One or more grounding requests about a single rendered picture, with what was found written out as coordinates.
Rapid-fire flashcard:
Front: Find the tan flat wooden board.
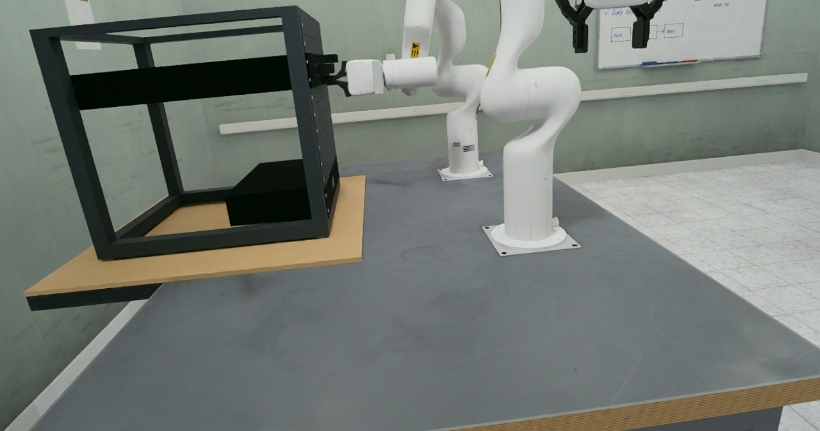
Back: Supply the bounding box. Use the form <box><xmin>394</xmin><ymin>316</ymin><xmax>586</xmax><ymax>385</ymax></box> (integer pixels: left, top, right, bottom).
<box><xmin>24</xmin><ymin>175</ymin><xmax>366</xmax><ymax>297</ymax></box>

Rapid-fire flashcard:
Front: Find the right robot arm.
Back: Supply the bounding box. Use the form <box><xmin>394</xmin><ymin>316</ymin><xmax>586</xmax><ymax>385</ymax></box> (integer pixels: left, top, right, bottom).
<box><xmin>372</xmin><ymin>0</ymin><xmax>489</xmax><ymax>179</ymax></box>

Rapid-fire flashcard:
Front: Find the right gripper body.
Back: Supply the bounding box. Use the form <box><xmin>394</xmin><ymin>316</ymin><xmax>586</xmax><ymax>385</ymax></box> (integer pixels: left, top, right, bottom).
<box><xmin>346</xmin><ymin>60</ymin><xmax>377</xmax><ymax>96</ymax></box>

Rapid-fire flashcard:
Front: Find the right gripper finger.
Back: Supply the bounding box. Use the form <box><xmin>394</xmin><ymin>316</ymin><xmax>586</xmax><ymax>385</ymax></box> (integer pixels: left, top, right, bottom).
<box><xmin>324</xmin><ymin>80</ymin><xmax>352</xmax><ymax>97</ymax></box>
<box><xmin>323</xmin><ymin>61</ymin><xmax>348</xmax><ymax>81</ymax></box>

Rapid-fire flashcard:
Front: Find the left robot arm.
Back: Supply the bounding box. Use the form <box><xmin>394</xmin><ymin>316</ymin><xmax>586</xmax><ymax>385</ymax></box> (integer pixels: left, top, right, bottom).
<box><xmin>480</xmin><ymin>0</ymin><xmax>581</xmax><ymax>251</ymax></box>

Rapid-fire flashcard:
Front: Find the dark grey metal rack frame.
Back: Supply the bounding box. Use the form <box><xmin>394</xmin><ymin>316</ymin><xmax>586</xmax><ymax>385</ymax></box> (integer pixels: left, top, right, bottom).
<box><xmin>29</xmin><ymin>5</ymin><xmax>341</xmax><ymax>261</ymax></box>

